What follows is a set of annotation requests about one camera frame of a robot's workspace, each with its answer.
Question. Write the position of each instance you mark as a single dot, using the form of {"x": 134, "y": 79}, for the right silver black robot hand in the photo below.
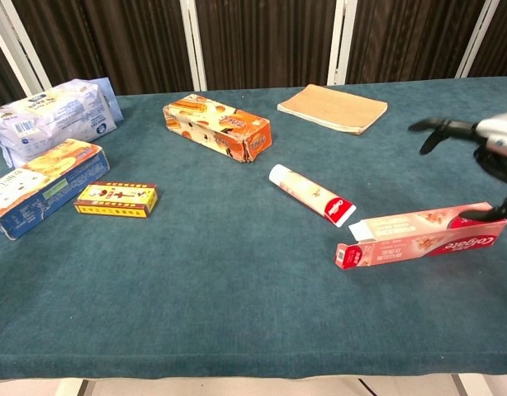
{"x": 484, "y": 136}

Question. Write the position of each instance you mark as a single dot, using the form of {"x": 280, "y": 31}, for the pink toothpaste carton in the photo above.
{"x": 423, "y": 239}

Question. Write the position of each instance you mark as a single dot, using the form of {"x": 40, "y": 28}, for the pink red toothpaste tube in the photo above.
{"x": 309, "y": 191}

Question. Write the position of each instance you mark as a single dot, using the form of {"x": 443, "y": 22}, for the orange snack box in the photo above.
{"x": 220, "y": 128}

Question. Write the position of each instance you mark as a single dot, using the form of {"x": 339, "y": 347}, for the small yellow red box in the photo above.
{"x": 117, "y": 199}

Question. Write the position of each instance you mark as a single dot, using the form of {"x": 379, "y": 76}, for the blue yellow cracker box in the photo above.
{"x": 43, "y": 185}

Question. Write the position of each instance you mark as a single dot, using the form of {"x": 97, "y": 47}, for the tan folded cloth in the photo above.
{"x": 334, "y": 109}

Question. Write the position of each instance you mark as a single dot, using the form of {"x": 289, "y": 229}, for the teal table cloth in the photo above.
{"x": 237, "y": 288}

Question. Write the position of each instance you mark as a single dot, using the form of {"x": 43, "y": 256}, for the white blue plastic package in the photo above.
{"x": 51, "y": 115}

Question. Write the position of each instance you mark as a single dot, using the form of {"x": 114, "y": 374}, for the white folding screen frame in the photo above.
{"x": 194, "y": 41}

